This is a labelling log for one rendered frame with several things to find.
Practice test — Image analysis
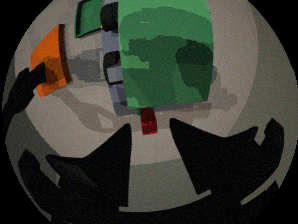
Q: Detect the green tray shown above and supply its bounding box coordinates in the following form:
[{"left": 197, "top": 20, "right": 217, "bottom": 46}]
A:
[
  {"left": 78, "top": 0, "right": 104, "bottom": 35},
  {"left": 73, "top": 0, "right": 101, "bottom": 39}
]

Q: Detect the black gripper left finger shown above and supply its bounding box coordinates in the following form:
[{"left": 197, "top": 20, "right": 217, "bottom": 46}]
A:
[{"left": 45, "top": 123, "right": 132, "bottom": 208}]

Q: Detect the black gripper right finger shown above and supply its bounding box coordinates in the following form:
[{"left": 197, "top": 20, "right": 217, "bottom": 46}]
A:
[{"left": 169, "top": 117, "right": 258, "bottom": 196}]

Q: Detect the red-headed metal pin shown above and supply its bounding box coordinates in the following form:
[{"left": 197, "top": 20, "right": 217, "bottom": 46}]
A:
[{"left": 141, "top": 107, "right": 158, "bottom": 136}]

